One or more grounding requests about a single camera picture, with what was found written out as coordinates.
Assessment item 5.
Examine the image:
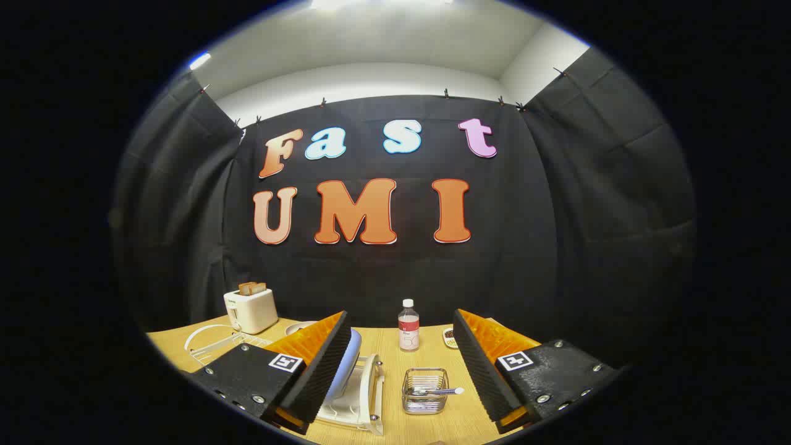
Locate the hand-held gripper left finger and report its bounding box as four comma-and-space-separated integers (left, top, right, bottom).
183, 310, 353, 436

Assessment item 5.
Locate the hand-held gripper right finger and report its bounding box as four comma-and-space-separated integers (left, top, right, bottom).
452, 308, 622, 434

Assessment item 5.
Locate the blue plate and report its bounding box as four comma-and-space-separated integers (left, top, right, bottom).
326, 329, 363, 402

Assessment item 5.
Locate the white wire dish rack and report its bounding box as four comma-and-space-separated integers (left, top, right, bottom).
184, 324, 385, 437

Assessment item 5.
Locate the metal wire basket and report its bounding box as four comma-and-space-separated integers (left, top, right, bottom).
402, 368, 450, 415

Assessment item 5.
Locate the white drip tray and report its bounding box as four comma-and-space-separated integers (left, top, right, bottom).
316, 371, 371, 428

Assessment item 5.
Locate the clear bottle with red label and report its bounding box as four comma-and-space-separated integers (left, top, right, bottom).
398, 299, 421, 352

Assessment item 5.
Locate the white toaster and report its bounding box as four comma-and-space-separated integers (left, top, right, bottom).
224, 287, 279, 335

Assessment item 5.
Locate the black backdrop cloth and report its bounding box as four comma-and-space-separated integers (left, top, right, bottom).
111, 46, 699, 365

